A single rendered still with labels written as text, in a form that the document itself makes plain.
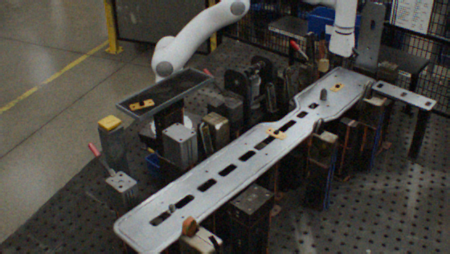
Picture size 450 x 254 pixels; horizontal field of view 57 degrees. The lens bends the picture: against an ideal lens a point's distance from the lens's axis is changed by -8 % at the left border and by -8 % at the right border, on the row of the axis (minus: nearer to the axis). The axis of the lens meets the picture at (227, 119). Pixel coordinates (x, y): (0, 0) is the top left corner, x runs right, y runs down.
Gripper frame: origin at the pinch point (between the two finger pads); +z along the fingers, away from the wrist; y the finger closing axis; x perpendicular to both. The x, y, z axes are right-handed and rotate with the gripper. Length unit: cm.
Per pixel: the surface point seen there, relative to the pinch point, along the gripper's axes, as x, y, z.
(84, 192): -100, -59, 42
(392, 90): 15.4, 21.0, 12.0
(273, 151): -56, 6, 12
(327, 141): -43.1, 20.1, 8.2
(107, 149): -99, -32, 5
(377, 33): 26.6, 4.7, -7.7
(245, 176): -73, 7, 12
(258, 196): -80, 18, 9
